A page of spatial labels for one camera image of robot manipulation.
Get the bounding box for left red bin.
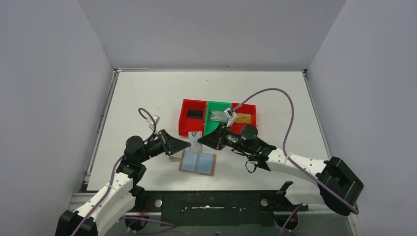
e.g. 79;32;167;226
179;99;207;136

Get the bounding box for green middle bin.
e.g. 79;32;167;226
203;101;232;136

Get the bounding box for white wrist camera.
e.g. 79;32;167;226
224;108;238;128
146;115;160;130

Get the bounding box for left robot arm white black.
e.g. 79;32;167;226
55;129;191;236

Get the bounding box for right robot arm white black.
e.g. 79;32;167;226
198;125;364;216

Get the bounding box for red bin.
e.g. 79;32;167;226
231;104;257;134
179;99;207;136

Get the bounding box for brown leather card holder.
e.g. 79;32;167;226
169;150;217;176

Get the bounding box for silver grey card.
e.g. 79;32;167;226
209;111;228;122

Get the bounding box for black card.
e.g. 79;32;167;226
186;110;204;119

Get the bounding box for white silver credit card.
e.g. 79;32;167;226
188;131;203;154

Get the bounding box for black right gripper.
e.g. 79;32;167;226
199;122;253;153

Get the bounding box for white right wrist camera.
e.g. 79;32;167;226
224;108;238;128

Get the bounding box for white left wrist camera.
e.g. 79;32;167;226
146;115;160;130

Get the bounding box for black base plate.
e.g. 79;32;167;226
127;190;296;227

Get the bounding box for aluminium frame rail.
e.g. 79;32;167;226
65;191;359;216

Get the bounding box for orange gold card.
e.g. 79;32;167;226
235;113;252;124

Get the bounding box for right red bin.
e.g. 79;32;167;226
231;104;257;134

